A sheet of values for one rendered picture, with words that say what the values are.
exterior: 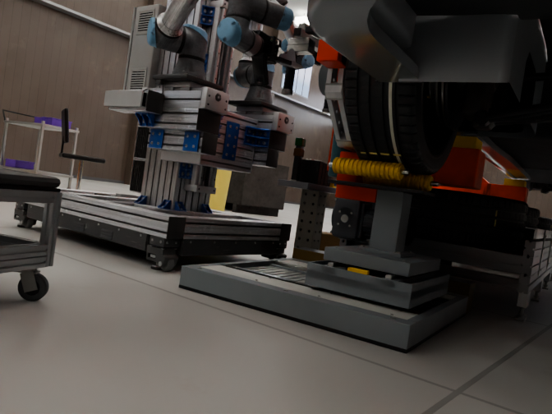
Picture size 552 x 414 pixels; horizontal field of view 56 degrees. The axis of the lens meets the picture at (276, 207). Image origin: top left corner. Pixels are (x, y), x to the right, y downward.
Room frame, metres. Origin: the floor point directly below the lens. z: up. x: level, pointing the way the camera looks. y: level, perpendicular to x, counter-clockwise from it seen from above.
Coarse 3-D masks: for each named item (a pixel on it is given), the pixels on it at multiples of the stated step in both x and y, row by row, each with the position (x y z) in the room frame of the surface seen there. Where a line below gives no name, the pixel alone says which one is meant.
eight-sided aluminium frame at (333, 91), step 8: (328, 72) 1.73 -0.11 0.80; (336, 72) 1.75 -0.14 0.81; (344, 72) 1.70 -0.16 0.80; (328, 80) 1.73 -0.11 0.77; (336, 80) 1.75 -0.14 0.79; (344, 80) 1.72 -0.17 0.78; (328, 88) 1.72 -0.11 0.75; (336, 88) 1.71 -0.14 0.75; (344, 88) 1.71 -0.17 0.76; (328, 96) 1.73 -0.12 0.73; (336, 96) 1.72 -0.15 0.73; (344, 96) 1.72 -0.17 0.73; (328, 104) 1.76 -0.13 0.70; (336, 104) 1.78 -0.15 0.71; (344, 104) 1.73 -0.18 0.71; (336, 112) 1.79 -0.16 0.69; (344, 112) 1.75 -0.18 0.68; (336, 120) 1.79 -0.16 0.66; (344, 120) 1.77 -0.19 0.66; (336, 128) 1.81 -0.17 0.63; (344, 128) 1.79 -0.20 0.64; (336, 136) 1.84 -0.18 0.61; (344, 136) 1.83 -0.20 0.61; (344, 144) 1.84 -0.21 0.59
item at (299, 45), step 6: (288, 42) 1.90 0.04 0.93; (294, 42) 1.89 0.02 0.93; (300, 42) 1.88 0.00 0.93; (306, 42) 1.86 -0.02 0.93; (312, 42) 1.88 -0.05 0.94; (288, 48) 1.90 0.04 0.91; (294, 48) 1.89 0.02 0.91; (300, 48) 1.88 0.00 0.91; (306, 48) 1.86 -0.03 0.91; (312, 48) 1.89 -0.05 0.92; (300, 54) 1.92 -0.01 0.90; (306, 54) 1.91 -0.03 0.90; (312, 54) 1.90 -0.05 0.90
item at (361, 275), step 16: (320, 272) 1.71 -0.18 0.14; (336, 272) 1.68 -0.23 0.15; (352, 272) 1.65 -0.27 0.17; (368, 272) 1.63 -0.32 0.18; (432, 272) 1.97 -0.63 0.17; (336, 288) 1.67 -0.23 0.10; (352, 288) 1.64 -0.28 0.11; (368, 288) 1.62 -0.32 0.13; (384, 288) 1.59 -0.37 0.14; (400, 288) 1.57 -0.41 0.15; (416, 288) 1.60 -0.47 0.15; (432, 288) 1.77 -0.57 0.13; (384, 304) 1.63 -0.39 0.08; (400, 304) 1.56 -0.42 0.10; (416, 304) 1.62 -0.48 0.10
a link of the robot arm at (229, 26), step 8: (232, 16) 1.59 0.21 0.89; (224, 24) 1.58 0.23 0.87; (232, 24) 1.57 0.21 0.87; (240, 24) 1.59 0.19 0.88; (248, 24) 1.61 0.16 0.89; (224, 32) 1.57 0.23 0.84; (232, 32) 1.56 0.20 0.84; (240, 32) 1.58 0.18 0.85; (248, 32) 1.62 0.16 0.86; (224, 40) 1.58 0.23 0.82; (232, 40) 1.58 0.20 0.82; (240, 40) 1.59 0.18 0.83; (248, 40) 1.62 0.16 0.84; (240, 48) 1.63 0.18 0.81; (248, 48) 1.65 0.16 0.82
